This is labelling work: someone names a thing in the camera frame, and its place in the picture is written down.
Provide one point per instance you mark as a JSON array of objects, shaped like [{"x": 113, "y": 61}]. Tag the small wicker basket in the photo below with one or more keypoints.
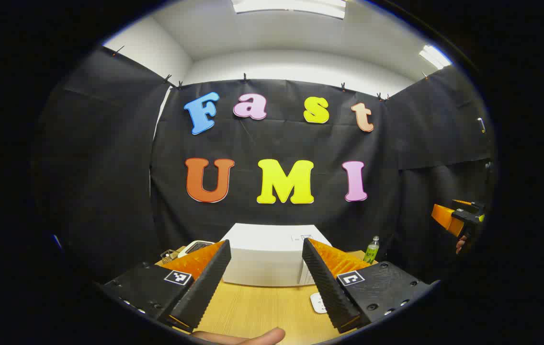
[{"x": 169, "y": 255}]

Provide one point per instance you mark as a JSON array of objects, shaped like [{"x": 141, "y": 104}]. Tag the cream toaster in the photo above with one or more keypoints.
[{"x": 194, "y": 247}]

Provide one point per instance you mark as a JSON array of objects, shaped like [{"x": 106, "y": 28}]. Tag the black backdrop cloth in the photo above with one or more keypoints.
[{"x": 277, "y": 143}]

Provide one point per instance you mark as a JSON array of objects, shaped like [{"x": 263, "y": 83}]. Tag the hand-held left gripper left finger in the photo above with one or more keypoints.
[{"x": 205, "y": 287}]

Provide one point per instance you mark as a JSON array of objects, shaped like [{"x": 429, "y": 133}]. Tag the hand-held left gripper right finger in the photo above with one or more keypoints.
[{"x": 329, "y": 292}]

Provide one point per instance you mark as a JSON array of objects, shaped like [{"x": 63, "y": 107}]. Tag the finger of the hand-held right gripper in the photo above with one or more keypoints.
[{"x": 444, "y": 216}]

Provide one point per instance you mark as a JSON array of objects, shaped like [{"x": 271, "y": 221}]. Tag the ceiling light panel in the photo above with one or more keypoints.
[
  {"x": 435, "y": 56},
  {"x": 288, "y": 7}
]

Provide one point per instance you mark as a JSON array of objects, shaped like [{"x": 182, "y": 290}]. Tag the green drink bottle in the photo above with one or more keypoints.
[{"x": 371, "y": 251}]

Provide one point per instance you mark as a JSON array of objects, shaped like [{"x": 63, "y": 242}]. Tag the white microwave oven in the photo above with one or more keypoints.
[{"x": 267, "y": 258}]

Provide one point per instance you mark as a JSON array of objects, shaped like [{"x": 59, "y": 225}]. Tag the white plate with pink food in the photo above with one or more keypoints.
[{"x": 317, "y": 303}]

